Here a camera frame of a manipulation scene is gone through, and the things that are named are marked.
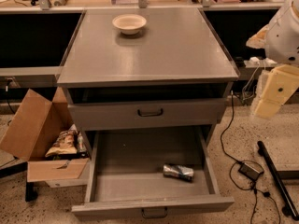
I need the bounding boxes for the brown cardboard box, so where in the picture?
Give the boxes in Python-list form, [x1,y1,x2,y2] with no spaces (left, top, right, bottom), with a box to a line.
[0,88,90,188]

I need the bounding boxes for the snack chip bag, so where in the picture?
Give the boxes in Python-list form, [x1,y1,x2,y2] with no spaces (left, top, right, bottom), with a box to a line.
[45,130,77,157]

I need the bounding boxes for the grey drawer cabinet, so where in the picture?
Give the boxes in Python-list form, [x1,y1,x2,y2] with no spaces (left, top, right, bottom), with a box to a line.
[56,7,240,221]

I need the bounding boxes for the closed grey upper drawer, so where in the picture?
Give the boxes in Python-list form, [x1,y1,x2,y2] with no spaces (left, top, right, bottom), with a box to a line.
[68,99,225,131]

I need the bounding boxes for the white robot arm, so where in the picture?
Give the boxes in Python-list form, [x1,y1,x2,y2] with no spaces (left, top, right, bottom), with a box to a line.
[246,0,299,119]

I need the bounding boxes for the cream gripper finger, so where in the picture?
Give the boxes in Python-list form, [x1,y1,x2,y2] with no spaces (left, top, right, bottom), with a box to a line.
[252,64,299,119]

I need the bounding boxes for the white ceramic bowl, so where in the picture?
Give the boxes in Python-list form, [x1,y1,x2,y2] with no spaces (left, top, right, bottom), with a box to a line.
[112,14,147,35]

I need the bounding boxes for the small bottle in box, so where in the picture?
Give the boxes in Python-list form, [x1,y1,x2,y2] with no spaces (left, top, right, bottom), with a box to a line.
[77,133,87,153]

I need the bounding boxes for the black power adapter brick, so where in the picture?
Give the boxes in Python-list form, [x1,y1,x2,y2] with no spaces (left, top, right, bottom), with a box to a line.
[238,163,263,181]

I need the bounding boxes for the black power cable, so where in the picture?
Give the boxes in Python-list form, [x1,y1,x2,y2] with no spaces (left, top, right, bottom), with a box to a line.
[220,91,282,224]

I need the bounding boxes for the silver blue redbull can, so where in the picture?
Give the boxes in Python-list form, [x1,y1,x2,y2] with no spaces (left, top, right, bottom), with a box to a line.
[163,164,194,182]

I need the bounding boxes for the white power strip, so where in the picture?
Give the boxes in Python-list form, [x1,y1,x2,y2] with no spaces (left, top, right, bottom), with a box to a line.
[249,57,277,66]

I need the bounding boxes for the black metal stand leg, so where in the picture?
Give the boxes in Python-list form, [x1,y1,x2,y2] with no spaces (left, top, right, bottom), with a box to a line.
[257,141,299,221]

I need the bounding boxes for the open grey lower drawer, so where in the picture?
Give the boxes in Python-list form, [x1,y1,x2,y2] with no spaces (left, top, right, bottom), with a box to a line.
[72,127,234,221]

